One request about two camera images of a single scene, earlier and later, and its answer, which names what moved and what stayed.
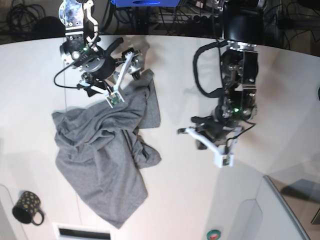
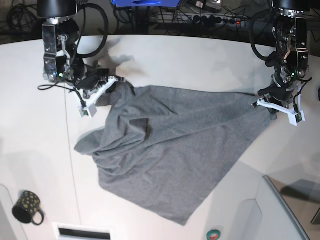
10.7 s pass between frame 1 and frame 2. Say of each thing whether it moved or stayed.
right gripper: moved
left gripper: moved
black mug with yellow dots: stayed
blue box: stayed
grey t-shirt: moved
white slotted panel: stayed
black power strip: stayed
